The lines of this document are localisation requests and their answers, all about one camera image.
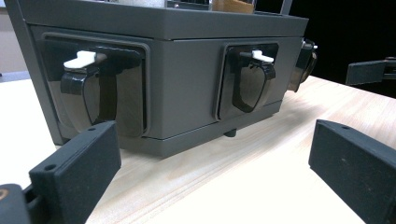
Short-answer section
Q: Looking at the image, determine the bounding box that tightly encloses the dark grey corner rack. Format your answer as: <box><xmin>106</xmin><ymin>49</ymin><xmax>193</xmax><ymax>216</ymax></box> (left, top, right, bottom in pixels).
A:
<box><xmin>4</xmin><ymin>0</ymin><xmax>319</xmax><ymax>159</ymax></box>

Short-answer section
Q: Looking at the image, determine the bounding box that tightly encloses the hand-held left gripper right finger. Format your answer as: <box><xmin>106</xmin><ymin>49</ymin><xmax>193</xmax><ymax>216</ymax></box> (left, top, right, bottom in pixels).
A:
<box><xmin>307</xmin><ymin>119</ymin><xmax>396</xmax><ymax>224</ymax></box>

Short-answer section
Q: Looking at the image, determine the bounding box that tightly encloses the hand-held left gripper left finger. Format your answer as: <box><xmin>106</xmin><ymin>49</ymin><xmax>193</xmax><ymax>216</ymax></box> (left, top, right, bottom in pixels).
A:
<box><xmin>28</xmin><ymin>119</ymin><xmax>123</xmax><ymax>224</ymax></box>

